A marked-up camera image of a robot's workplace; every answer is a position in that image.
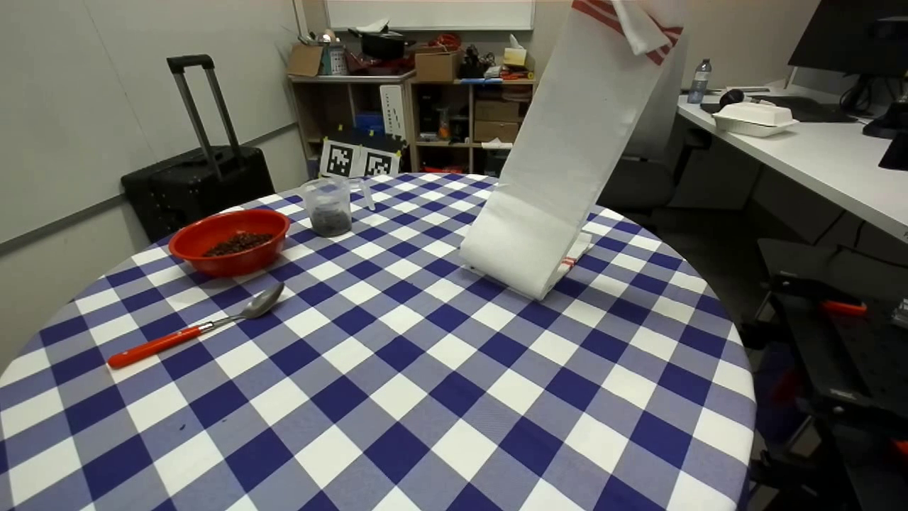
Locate white towel with red stripes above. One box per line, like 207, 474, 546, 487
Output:
458, 0, 687, 304

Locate blue white checkered tablecloth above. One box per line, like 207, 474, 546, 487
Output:
0, 166, 759, 511

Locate clear plastic cup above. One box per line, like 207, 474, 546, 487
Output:
299, 175, 356, 237

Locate black white marker tag board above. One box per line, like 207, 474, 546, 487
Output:
314, 137, 406, 181

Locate wooden shelf unit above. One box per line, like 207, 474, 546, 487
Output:
284, 37, 577, 181

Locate brown cardboard box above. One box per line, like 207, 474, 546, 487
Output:
284, 40, 325, 80
411, 42, 461, 86
474, 95, 521, 144

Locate yellow tissue box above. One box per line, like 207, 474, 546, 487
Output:
499, 33, 531, 80

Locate black box on shelf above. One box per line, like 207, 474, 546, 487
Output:
356, 29, 409, 66

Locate white office chair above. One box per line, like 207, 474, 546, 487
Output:
599, 24, 692, 212

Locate black wheeled suitcase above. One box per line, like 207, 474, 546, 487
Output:
119, 50, 278, 243

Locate red bowl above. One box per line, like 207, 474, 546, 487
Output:
167, 203, 295, 279

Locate clear water bottle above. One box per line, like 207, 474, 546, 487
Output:
687, 57, 714, 108

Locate white stacked food containers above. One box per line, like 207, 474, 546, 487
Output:
708, 95, 799, 142

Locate black keyboard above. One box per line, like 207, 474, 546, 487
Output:
753, 91, 858, 124

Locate white desk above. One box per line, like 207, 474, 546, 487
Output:
674, 93, 908, 246

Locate black perforated cart platform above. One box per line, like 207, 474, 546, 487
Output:
739, 236, 908, 511

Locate black computer monitor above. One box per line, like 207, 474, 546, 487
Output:
785, 0, 908, 80

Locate black monitor stand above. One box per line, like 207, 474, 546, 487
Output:
858, 100, 908, 174

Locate white wall board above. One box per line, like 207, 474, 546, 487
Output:
324, 0, 536, 33

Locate red handled metal spoon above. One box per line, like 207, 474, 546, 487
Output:
104, 280, 287, 372

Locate orange handled black clamp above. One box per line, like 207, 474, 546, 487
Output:
819, 294, 870, 321

